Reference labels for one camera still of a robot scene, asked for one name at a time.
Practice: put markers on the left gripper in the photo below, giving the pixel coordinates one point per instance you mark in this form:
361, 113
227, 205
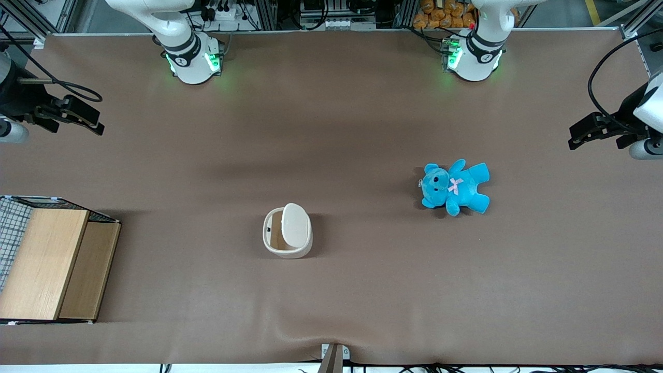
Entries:
623, 123

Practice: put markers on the small green-lit electronics box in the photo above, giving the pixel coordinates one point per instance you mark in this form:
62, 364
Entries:
451, 54
215, 58

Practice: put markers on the dark wooden shelf board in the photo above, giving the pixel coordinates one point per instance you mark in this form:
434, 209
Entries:
88, 274

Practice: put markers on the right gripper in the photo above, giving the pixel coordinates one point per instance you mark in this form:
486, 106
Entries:
20, 101

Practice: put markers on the brown table cloth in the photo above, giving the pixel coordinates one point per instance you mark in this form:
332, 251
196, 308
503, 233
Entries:
362, 285

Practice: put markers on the white power strip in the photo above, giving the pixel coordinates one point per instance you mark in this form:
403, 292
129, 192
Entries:
225, 11

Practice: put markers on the metal table edge clamp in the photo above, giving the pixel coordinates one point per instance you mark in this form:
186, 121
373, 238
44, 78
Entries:
334, 357

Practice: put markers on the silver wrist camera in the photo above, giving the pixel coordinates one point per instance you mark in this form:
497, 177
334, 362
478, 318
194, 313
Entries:
647, 148
13, 132

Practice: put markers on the orange plush toy pile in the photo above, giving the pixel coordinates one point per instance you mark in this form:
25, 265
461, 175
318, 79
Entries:
440, 13

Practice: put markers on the light wooden shelf board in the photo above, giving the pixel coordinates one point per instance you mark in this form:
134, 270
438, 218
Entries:
41, 264

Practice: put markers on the aluminium frame post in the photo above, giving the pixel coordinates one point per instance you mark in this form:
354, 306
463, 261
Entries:
31, 18
642, 26

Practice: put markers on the white trash can lid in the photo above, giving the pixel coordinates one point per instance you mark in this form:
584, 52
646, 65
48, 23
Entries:
296, 225

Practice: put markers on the blue teddy bear plush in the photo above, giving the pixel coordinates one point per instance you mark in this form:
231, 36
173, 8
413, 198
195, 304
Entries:
466, 189

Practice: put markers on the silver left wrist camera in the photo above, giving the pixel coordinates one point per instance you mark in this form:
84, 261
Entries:
647, 148

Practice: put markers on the white connector block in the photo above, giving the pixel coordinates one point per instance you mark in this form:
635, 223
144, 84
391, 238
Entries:
336, 23

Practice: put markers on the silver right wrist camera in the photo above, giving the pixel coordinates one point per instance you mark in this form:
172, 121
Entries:
13, 132

